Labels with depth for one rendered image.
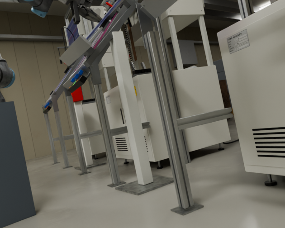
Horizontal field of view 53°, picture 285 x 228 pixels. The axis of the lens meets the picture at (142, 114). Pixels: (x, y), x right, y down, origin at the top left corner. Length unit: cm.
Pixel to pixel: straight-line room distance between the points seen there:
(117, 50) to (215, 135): 97
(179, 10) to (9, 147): 141
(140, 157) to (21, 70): 481
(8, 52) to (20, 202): 483
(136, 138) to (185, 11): 107
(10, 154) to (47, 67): 489
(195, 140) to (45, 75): 463
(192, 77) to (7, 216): 138
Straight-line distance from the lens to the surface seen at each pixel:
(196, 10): 223
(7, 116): 147
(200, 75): 208
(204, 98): 206
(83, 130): 273
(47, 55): 634
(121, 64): 149
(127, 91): 147
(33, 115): 594
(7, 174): 146
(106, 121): 165
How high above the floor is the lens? 35
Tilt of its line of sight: 1 degrees up
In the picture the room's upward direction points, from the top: 12 degrees counter-clockwise
